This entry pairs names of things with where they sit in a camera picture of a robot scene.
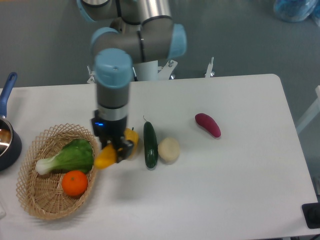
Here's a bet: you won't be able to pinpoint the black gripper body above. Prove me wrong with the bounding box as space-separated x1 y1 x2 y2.
91 109 134 160

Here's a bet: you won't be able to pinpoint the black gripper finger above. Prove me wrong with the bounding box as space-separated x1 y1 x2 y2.
101 139 111 150
116 148 124 163

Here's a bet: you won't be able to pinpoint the yellow mango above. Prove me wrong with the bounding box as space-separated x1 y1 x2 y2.
94 143 118 170

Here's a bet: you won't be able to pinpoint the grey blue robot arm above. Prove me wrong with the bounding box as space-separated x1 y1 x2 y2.
76 0 187 163

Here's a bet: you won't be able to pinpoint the woven wicker basket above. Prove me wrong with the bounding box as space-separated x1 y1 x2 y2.
16 123 99 220

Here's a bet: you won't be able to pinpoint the yellow bell pepper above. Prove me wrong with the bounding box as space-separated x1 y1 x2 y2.
124 128 139 159

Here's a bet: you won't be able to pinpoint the green bok choy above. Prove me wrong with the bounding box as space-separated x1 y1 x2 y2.
35 138 94 175

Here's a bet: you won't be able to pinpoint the dark green cucumber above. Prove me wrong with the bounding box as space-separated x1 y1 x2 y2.
143 116 159 170

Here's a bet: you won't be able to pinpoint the orange fruit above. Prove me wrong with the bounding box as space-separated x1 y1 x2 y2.
61 170 88 197

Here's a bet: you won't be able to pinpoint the purple sweet potato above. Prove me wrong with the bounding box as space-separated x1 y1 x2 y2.
194 113 222 138

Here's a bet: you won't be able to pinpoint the black device at edge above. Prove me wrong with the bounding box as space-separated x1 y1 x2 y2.
301 202 320 229

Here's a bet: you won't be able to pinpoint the clear blue plastic bag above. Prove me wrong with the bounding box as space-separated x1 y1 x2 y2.
273 0 320 27

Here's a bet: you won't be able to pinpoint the white table leg bracket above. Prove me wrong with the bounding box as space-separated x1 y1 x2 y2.
87 57 215 84

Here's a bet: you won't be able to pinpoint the blue handled saucepan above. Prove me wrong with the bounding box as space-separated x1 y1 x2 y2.
0 72 22 171

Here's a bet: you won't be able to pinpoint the white frame at right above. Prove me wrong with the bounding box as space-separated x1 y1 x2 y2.
295 85 320 135

